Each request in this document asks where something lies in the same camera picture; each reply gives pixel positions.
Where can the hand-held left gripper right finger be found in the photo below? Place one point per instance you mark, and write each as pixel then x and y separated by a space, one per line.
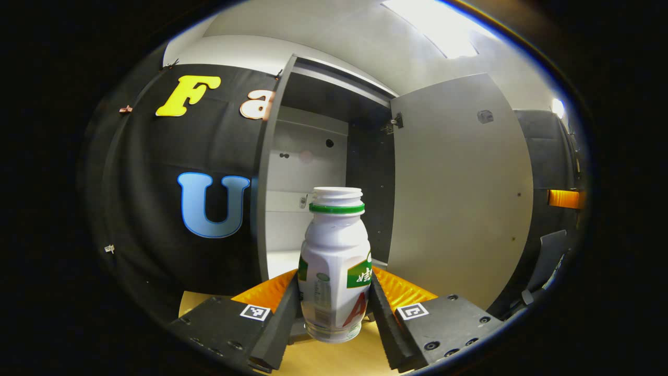
pixel 389 329

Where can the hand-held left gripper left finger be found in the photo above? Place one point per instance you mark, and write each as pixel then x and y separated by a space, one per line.
pixel 284 324

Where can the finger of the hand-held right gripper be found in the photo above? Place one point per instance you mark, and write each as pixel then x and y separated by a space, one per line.
pixel 563 199

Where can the white plastic bottle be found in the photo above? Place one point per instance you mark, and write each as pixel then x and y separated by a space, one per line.
pixel 334 250

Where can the light grey cabinet door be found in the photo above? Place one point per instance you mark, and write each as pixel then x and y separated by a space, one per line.
pixel 459 198

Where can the dark grey cabinet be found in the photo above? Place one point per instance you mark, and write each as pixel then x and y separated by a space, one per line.
pixel 365 172

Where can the metal door hinge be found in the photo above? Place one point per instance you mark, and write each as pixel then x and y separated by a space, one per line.
pixel 395 123

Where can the small ceiling light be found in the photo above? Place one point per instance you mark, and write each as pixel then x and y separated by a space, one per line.
pixel 558 108

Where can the long ceiling light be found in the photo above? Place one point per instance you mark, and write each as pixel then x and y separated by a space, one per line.
pixel 438 26

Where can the red cloth clip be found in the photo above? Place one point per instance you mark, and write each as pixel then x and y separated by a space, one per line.
pixel 125 109

